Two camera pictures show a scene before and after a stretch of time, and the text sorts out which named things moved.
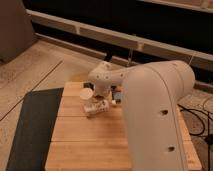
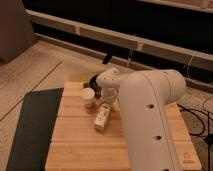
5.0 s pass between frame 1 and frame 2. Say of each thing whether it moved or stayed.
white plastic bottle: moved
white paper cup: stayed
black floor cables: stayed
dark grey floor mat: stayed
